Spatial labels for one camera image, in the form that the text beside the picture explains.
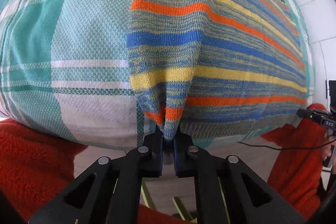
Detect striped knit sweater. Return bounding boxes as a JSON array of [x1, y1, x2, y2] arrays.
[[126, 0, 307, 140]]

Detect orange fleece trousers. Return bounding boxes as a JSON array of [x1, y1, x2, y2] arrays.
[[1, 119, 86, 221]]

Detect teal plaid bed cover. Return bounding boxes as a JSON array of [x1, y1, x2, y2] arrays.
[[1, 0, 315, 150]]

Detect black cable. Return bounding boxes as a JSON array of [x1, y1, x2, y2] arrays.
[[237, 138, 336, 151]]

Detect green stool frame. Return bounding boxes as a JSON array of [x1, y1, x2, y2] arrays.
[[141, 179, 197, 223]]

